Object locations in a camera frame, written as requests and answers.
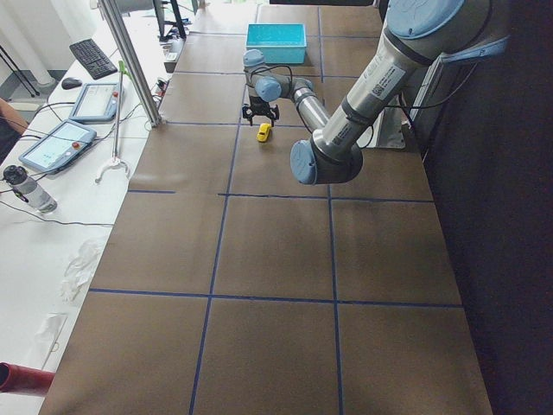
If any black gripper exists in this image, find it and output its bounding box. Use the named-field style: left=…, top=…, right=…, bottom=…
left=241, top=97, right=280, bottom=126

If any yellow beetle toy car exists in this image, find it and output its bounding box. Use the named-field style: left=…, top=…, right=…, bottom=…
left=257, top=123, right=272, bottom=143

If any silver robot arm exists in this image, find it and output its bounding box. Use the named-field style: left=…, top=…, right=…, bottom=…
left=242, top=0, right=512, bottom=185

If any light blue plastic bin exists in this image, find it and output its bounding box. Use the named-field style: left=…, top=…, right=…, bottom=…
left=245, top=23, right=308, bottom=65

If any reacher grabber tool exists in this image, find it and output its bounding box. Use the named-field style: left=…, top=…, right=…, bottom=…
left=95, top=61, right=130, bottom=184

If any upper teach pendant tablet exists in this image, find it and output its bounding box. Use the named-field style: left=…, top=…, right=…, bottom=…
left=68, top=82, right=120, bottom=125

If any teach pendant tablet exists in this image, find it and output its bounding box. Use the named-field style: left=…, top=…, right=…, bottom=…
left=68, top=82, right=120, bottom=125
left=18, top=120, right=97, bottom=174

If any black keyboard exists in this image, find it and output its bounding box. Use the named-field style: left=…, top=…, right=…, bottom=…
left=69, top=39, right=118, bottom=80

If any black computer mouse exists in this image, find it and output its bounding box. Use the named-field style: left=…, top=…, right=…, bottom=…
left=61, top=77, right=83, bottom=90

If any lower teach pendant tablet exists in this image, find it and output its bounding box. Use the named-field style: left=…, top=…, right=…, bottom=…
left=18, top=120, right=97, bottom=174

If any clear water bottle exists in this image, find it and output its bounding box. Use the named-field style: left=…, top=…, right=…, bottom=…
left=3, top=165, right=57, bottom=214

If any white paper tissue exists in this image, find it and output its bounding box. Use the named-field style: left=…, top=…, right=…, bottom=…
left=35, top=313, right=67, bottom=356

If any red cylinder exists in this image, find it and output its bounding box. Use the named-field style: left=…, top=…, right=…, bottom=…
left=1, top=362, right=55, bottom=397

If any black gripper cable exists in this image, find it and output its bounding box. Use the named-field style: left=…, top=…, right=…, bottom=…
left=244, top=63, right=303, bottom=101

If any aluminium frame post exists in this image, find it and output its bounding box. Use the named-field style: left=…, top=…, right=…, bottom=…
left=99, top=0, right=162, bottom=128

